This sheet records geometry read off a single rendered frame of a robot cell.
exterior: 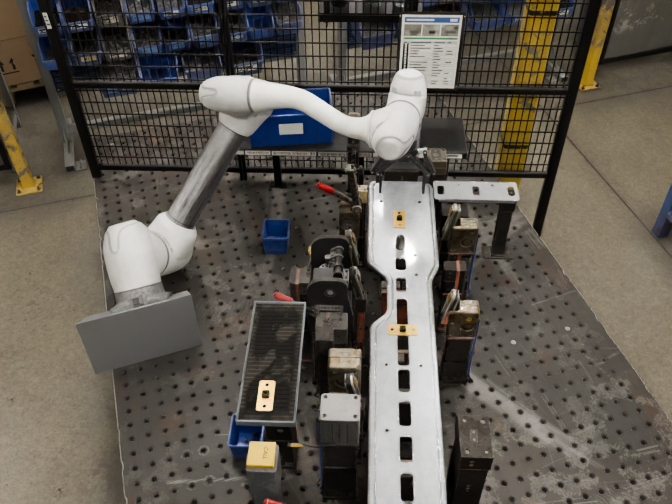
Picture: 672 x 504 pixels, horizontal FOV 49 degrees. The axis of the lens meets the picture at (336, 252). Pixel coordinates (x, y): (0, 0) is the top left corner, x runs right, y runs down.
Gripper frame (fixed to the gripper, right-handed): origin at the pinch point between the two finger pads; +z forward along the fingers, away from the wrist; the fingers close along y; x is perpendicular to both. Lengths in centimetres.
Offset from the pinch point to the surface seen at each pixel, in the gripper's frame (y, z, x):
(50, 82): -186, 68, 166
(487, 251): 34, 43, 16
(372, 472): -8, 13, -91
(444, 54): 15, -16, 54
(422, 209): 7.7, 13.5, 5.2
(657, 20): 170, 75, 257
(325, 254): -22.7, 1.5, -28.9
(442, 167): 15.2, 10.1, 23.6
